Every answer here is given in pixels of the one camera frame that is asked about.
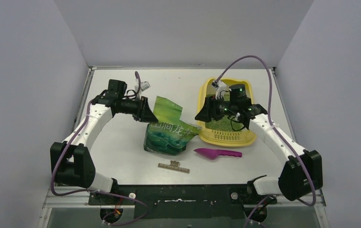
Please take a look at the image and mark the yellow litter box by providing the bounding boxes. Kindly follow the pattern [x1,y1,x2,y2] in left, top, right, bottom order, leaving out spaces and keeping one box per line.
[197,78,257,147]

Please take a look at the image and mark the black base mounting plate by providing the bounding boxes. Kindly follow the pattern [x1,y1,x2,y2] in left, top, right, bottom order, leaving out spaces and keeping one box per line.
[88,184,277,222]

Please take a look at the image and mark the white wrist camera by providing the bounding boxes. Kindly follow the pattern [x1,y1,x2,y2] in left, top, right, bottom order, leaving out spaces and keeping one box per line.
[211,80,229,100]
[134,81,151,99]

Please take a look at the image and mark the green litter granules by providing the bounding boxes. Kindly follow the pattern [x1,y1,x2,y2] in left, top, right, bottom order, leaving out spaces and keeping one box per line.
[205,91,246,133]

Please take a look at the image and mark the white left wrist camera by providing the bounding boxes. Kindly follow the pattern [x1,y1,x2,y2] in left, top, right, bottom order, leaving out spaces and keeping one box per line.
[134,81,151,99]

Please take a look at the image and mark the magenta plastic scoop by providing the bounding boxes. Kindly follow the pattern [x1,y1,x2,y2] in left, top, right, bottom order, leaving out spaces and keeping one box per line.
[194,148,242,160]

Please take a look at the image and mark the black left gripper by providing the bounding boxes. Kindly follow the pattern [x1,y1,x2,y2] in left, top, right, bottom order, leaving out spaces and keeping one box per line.
[117,95,158,123]

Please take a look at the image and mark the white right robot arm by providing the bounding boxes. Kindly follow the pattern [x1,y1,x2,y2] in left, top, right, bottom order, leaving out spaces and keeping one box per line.
[195,82,323,203]

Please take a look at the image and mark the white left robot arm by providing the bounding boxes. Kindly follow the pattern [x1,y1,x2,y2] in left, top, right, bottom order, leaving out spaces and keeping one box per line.
[50,79,158,204]

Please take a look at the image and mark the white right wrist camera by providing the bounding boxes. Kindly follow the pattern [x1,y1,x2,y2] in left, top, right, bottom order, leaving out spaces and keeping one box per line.
[211,80,229,100]

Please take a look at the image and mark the green cat litter bag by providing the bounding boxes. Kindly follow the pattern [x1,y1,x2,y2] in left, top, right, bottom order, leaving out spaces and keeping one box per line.
[143,96,202,156]

